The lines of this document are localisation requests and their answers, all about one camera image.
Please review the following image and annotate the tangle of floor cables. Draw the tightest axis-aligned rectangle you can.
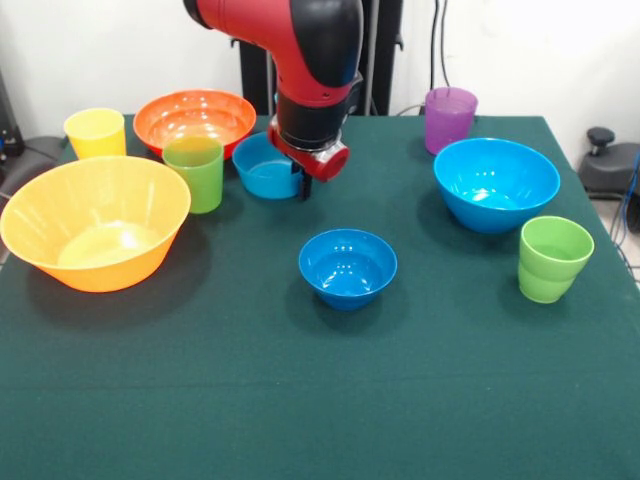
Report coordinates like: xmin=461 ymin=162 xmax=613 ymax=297
xmin=609 ymin=149 xmax=640 ymax=281

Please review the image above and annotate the large yellow-orange bowl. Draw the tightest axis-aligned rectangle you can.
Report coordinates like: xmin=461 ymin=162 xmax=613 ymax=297
xmin=0 ymin=155 xmax=193 ymax=294

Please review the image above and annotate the yellow cup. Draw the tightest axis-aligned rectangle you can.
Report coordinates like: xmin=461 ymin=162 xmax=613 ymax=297
xmin=63 ymin=107 xmax=127 ymax=161

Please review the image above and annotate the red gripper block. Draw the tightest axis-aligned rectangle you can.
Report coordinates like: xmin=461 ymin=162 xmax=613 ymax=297
xmin=266 ymin=113 xmax=350 ymax=202

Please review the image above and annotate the purple cup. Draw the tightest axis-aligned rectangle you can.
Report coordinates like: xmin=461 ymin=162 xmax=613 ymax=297
xmin=424 ymin=86 xmax=480 ymax=157

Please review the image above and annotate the black equipment cabinet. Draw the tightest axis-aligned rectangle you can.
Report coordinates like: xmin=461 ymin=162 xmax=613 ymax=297
xmin=0 ymin=69 xmax=26 ymax=161

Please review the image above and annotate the small light blue bowl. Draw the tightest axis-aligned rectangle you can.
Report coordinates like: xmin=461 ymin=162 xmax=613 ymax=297
xmin=231 ymin=131 xmax=306 ymax=200

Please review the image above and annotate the ridged green cup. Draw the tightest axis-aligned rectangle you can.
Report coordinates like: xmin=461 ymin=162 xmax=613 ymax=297
xmin=517 ymin=215 xmax=596 ymax=305

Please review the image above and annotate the black hanging cable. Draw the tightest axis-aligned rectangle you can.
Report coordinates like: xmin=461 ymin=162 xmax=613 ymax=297
xmin=430 ymin=0 xmax=454 ymax=89

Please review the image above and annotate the red-orange bowl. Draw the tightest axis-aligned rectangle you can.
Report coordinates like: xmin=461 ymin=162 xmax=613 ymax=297
xmin=132 ymin=89 xmax=258 ymax=161

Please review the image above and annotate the dark green tablecloth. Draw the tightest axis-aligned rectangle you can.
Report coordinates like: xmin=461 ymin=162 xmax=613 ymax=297
xmin=0 ymin=113 xmax=640 ymax=480

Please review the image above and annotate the grey black stand base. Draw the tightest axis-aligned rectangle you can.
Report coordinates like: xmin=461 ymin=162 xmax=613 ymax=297
xmin=0 ymin=134 xmax=69 ymax=201
xmin=577 ymin=126 xmax=640 ymax=201

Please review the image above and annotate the small dark blue bowl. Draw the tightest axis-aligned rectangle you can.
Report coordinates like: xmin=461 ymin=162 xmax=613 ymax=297
xmin=298 ymin=228 xmax=399 ymax=312

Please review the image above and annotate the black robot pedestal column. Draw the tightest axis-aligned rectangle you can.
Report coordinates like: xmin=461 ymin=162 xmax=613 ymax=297
xmin=230 ymin=0 xmax=404 ymax=117

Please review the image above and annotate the large blue bowl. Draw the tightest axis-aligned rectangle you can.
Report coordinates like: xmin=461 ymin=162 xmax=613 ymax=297
xmin=432 ymin=137 xmax=562 ymax=235

